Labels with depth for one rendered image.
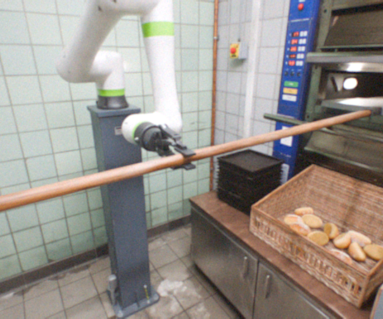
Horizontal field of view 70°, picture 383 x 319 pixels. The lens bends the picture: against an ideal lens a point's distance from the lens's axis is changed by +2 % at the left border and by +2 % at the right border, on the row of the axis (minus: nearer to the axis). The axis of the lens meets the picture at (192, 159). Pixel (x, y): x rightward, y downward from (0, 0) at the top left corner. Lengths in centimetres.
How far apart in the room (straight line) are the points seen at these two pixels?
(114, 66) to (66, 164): 83
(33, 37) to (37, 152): 64
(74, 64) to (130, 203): 71
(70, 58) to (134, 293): 133
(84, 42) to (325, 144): 125
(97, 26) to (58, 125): 93
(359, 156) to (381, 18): 60
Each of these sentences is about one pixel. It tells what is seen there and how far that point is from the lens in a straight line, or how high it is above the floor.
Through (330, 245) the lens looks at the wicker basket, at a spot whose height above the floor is 59.
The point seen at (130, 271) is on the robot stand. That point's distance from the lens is 172.
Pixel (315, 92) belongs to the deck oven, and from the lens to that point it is 165.
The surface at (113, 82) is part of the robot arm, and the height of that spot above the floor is 132.
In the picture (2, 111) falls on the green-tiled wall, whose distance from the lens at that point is 181.
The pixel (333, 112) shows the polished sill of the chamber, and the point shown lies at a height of 116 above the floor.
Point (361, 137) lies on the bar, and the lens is 112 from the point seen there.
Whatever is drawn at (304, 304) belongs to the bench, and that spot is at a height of 50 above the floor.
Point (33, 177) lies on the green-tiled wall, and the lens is 192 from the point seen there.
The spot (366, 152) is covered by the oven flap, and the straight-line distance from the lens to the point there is 154.
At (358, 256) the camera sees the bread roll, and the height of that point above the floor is 63.
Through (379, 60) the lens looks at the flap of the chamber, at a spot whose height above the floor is 141.
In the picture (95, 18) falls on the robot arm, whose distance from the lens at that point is 101.
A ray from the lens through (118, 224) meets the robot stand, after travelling 151.
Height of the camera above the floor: 143
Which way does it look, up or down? 21 degrees down
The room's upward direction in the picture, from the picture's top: straight up
